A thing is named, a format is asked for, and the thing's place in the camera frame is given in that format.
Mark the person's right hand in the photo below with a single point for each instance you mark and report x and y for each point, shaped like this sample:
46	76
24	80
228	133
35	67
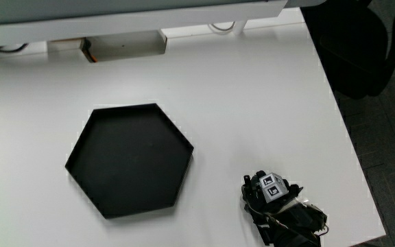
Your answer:
269	197

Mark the white desk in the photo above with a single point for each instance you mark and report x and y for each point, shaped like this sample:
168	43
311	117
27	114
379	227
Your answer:
252	103

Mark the white desk partition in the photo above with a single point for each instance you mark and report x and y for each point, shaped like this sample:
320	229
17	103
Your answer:
115	17

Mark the black hexagonal tray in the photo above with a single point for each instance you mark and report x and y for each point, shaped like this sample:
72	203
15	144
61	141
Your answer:
129	161

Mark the black office chair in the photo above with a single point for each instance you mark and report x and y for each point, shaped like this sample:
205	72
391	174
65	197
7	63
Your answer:
358	44

